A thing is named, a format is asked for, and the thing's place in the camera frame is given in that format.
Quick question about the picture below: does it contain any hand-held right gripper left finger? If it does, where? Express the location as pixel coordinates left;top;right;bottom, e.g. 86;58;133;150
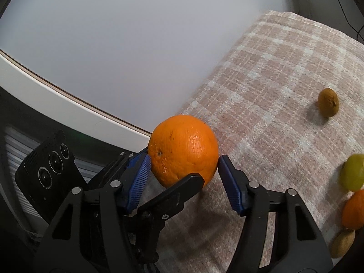
35;154;152;273

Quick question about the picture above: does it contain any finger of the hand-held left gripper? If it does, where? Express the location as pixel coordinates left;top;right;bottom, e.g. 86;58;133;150
87;147;149;190
125;173;206;265

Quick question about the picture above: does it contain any large smooth orange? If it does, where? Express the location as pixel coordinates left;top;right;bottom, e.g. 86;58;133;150
148;114;219;189

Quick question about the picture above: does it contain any small mandarin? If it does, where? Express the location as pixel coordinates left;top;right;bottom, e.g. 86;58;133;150
342;190;364;231

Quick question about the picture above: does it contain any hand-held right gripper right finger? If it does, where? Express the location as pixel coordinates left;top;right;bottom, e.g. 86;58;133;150
218;154;334;273

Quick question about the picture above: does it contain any brown kiwi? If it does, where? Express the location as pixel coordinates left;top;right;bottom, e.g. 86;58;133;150
318;88;340;118
330;229;356;259

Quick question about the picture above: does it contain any plaid beige tablecloth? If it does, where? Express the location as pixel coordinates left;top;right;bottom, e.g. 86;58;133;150
142;10;364;273

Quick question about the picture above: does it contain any white cabinet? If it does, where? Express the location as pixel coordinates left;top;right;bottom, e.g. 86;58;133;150
0;0;288;152

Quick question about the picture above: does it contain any green round fruit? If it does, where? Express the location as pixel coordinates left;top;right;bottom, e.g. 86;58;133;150
340;154;364;192

